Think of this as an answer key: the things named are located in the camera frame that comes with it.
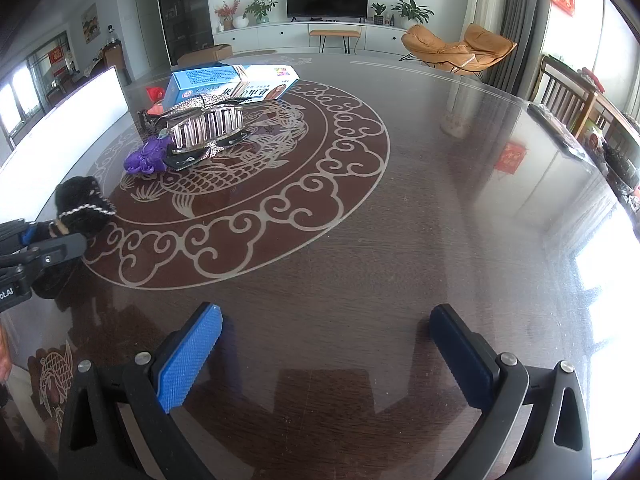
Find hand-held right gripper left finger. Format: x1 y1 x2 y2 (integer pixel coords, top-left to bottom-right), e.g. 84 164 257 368
59 301 223 480

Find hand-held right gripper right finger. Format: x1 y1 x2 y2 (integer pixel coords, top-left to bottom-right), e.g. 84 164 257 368
430 303 593 480

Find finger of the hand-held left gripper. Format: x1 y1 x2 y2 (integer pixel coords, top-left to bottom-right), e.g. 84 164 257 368
0 216 52 257
0 233 89 287

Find black beaded scrunchie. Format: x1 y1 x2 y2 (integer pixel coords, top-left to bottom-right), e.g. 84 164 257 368
47 176 117 242

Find white storage box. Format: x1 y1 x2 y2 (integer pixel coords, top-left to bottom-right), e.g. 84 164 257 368
0 66 133 196

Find purple silicone toy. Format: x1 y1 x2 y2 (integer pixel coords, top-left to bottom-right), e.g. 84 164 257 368
124 140 168 177

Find rimless glasses black temples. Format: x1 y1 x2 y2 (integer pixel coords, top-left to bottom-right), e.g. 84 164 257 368
137 107 251 171

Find blue medicine box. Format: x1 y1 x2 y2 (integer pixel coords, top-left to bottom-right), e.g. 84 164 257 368
164 64 242 109

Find small blue box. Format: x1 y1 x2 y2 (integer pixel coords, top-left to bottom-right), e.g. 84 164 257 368
234 64 301 102

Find clear rhinestone claw clip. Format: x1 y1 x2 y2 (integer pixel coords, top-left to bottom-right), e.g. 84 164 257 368
152 95 252 162

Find cardboard box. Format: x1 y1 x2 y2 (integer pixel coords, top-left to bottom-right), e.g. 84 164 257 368
177 44 233 67

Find dark display cabinet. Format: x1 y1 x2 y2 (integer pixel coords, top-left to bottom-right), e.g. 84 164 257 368
154 0 215 68

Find wooden chair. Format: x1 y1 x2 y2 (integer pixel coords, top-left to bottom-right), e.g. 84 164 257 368
537 55 596 126

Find red flower arrangement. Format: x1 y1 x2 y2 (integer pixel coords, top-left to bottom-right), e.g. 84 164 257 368
215 1 241 31

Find white TV cabinet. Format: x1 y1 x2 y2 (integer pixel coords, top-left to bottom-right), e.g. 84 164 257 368
212 22 421 56

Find orange lounge chair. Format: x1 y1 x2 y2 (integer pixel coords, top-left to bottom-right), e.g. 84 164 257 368
401 23 518 77

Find green potted plant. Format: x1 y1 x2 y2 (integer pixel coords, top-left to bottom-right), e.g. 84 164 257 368
245 0 278 25

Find grey curtain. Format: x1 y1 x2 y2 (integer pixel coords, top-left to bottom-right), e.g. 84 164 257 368
487 0 543 97

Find wooden bench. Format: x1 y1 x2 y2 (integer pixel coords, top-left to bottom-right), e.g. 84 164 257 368
309 29 362 55

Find large leafy potted plant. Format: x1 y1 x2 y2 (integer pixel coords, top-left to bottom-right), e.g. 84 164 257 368
391 0 435 30

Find black television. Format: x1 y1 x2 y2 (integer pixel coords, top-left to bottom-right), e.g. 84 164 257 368
286 0 371 23

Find framed wall picture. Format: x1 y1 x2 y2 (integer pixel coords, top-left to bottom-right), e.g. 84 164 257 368
81 2 98 43

